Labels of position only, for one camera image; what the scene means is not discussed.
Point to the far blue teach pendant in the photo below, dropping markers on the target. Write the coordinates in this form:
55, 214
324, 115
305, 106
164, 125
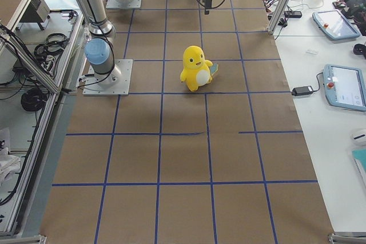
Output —
335, 25

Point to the near blue teach pendant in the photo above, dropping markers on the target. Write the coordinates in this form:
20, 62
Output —
344, 87

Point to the yellow plush toy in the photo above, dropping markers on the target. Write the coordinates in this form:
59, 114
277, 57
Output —
197, 71

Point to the blue teach pendant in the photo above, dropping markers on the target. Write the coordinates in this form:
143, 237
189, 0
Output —
344, 87
335, 25

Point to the grey metal control box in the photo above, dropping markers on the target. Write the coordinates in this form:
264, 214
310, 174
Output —
37, 12

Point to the black power adapter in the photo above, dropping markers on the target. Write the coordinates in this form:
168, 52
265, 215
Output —
302, 90

